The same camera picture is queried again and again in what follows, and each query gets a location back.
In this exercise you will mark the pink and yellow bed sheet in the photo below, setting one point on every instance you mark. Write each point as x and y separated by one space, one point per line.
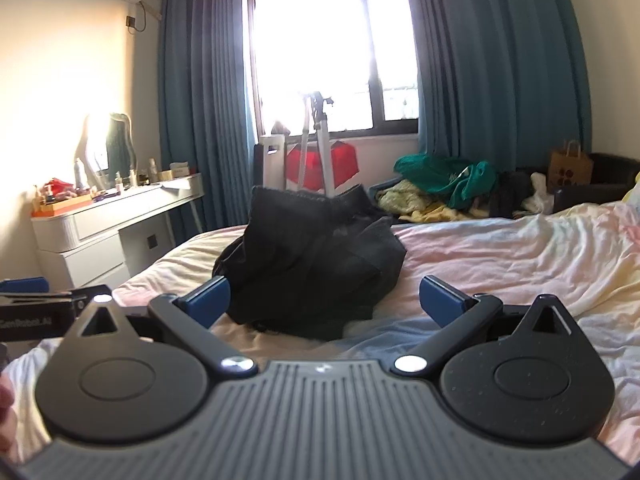
500 260

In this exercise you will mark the silver tripod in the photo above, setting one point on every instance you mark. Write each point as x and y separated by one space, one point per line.
320 130

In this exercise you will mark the wall power plug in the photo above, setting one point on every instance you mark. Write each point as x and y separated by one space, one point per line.
131 22

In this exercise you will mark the brown paper bag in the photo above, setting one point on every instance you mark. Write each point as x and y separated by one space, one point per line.
570 170

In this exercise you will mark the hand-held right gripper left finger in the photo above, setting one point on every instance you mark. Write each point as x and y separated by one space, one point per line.
207 302

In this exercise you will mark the black garment pile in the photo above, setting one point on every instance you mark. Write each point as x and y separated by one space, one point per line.
510 192

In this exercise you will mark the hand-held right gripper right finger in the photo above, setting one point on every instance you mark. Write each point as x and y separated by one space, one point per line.
442 302

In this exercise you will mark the dark upholstered bench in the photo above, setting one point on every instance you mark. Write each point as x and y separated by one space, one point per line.
612 170

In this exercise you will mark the green garment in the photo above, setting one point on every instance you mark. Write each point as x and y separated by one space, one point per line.
440 172

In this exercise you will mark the blue curtain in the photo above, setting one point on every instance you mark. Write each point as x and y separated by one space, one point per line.
200 110
500 60

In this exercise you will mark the red cloth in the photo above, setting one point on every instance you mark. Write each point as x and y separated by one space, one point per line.
345 162

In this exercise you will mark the white dressing table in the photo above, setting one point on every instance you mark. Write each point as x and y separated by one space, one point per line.
100 240

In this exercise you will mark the dark framed window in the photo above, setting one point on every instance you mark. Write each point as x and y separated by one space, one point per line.
325 35

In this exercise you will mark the person's left hand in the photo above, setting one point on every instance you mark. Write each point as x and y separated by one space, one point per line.
6 415

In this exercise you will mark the yellow garment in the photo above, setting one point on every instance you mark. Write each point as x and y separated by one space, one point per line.
405 197

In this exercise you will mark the orange tray of cosmetics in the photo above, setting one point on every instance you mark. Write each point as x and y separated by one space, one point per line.
62 192

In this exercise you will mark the white tissue box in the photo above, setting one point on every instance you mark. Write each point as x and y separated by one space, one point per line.
180 171

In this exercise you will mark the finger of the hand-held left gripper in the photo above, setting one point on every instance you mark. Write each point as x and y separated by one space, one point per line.
27 284

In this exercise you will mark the white cloth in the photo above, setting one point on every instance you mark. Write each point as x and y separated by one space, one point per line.
540 190

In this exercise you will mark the wavy vanity mirror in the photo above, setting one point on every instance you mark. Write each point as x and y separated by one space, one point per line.
120 145

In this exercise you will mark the dark grey pants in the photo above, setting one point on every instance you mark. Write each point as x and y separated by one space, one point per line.
310 260

